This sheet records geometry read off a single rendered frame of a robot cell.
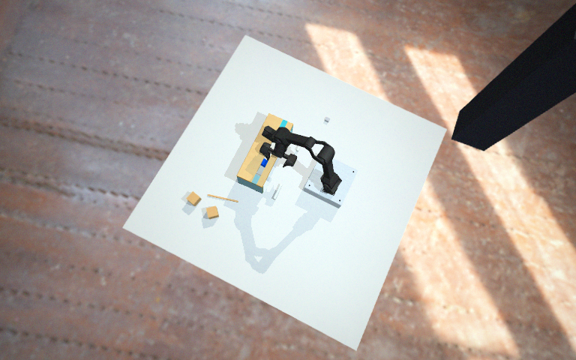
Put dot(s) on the brown cardboard box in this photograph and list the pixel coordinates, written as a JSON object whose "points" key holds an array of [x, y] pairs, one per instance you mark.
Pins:
{"points": [[212, 212], [194, 198]]}

